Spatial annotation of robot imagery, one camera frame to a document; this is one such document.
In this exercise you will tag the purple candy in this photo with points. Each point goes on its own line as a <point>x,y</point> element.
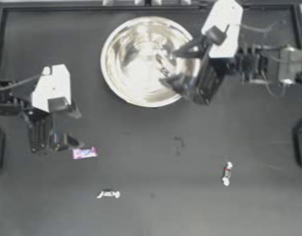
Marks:
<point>85,153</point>

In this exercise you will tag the black and white candy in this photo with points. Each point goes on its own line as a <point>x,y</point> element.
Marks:
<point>115,194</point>

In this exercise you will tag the steel bowl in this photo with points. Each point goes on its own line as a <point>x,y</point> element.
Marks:
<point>133,67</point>

